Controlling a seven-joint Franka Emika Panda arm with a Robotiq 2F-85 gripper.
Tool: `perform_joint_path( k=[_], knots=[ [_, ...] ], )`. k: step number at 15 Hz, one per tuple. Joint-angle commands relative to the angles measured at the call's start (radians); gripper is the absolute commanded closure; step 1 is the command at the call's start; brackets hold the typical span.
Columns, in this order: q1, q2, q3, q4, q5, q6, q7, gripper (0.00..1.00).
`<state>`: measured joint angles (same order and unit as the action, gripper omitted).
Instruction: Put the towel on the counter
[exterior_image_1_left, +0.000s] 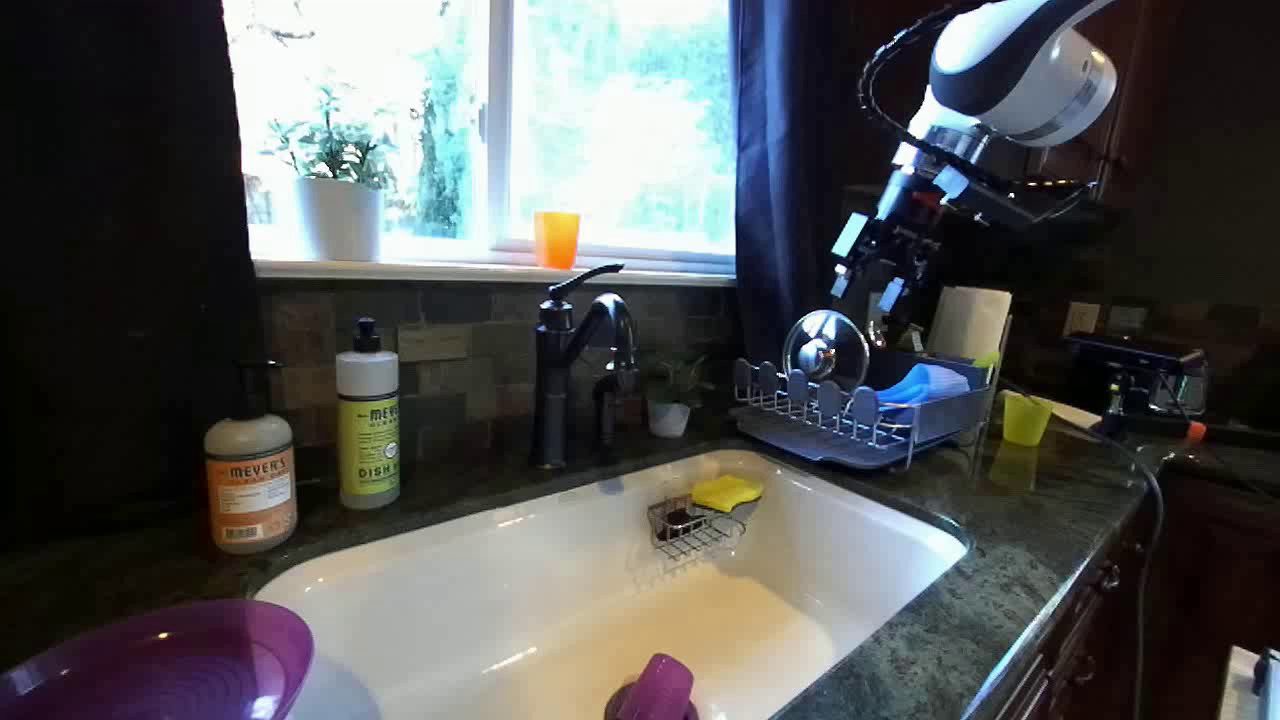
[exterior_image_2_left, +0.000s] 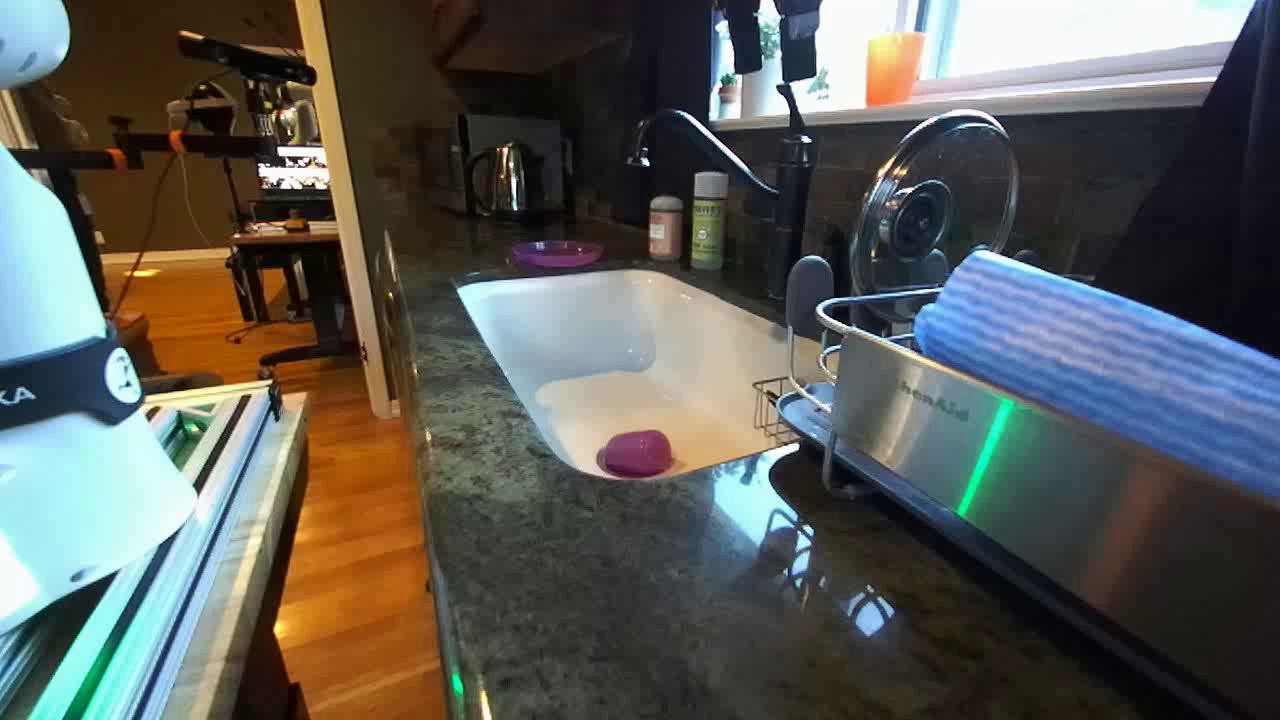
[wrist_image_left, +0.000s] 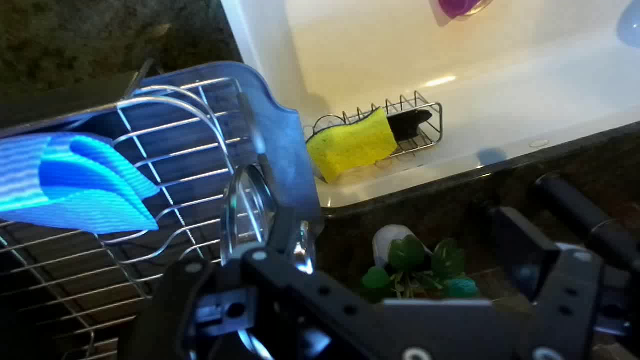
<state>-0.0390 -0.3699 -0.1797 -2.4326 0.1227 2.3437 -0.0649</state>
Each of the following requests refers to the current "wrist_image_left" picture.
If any black cable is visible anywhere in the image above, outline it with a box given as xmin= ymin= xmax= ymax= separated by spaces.
xmin=528 ymin=175 xmax=640 ymax=276

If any small green potted plant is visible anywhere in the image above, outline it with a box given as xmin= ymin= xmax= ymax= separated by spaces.
xmin=360 ymin=225 xmax=480 ymax=303

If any metal wire dish rack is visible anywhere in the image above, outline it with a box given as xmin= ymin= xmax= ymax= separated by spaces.
xmin=0 ymin=62 xmax=320 ymax=360

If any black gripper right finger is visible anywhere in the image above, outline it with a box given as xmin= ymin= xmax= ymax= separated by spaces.
xmin=490 ymin=207 xmax=605 ymax=360

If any yellow sponge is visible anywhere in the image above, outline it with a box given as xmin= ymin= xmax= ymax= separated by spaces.
xmin=307 ymin=108 xmax=398 ymax=184

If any wire sponge caddy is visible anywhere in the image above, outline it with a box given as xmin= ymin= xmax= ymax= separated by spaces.
xmin=310 ymin=91 xmax=444 ymax=158

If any glass pot lid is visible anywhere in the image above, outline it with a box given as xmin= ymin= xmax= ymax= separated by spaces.
xmin=221 ymin=165 xmax=317 ymax=275

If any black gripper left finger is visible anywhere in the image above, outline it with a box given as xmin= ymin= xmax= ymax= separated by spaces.
xmin=126 ymin=249 xmax=374 ymax=360

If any blue striped towel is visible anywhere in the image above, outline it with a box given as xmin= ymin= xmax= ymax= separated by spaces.
xmin=0 ymin=133 xmax=158 ymax=234

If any white sink basin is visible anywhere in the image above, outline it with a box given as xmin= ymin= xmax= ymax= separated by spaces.
xmin=223 ymin=0 xmax=640 ymax=208

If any purple plastic bowl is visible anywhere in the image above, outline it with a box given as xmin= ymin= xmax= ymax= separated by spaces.
xmin=433 ymin=0 xmax=492 ymax=20

